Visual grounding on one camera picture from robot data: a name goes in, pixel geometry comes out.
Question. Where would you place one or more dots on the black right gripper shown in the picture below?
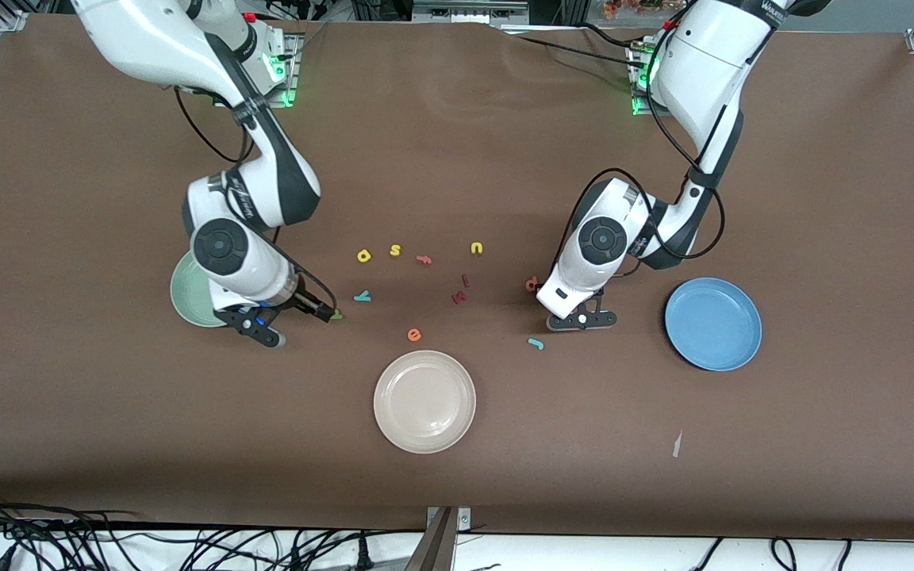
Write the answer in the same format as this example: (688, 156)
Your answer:
(308, 303)

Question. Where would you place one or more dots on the teal letter y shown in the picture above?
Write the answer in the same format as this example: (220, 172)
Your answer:
(362, 296)

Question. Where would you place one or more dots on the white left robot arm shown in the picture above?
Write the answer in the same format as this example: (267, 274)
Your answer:
(703, 71)

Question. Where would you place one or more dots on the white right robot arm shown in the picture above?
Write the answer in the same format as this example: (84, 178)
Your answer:
(147, 40)

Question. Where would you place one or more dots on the blue plate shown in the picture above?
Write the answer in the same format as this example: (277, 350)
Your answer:
(713, 323)

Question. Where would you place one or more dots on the dark red letter k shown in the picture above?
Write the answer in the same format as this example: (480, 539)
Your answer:
(459, 297)

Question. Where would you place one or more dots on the beige plate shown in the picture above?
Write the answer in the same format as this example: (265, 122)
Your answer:
(424, 401)

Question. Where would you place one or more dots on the green plate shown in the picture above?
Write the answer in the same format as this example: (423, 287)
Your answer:
(187, 293)

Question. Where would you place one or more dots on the small grey paper scrap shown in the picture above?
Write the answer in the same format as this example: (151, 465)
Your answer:
(677, 444)

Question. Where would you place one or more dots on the brown table cover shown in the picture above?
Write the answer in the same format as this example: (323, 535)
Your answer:
(457, 159)

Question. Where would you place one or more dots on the orange decorative objects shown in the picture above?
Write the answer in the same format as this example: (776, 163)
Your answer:
(635, 6)

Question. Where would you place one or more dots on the grey metal box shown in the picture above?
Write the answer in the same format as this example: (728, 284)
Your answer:
(469, 9)

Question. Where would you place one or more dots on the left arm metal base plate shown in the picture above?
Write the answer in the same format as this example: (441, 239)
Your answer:
(639, 107)

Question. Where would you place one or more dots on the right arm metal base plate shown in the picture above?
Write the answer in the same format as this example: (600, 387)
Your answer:
(289, 79)

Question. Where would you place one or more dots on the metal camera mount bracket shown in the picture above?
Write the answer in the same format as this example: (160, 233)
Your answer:
(443, 539)

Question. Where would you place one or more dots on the metal corner bracket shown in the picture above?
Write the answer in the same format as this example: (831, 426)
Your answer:
(11, 21)

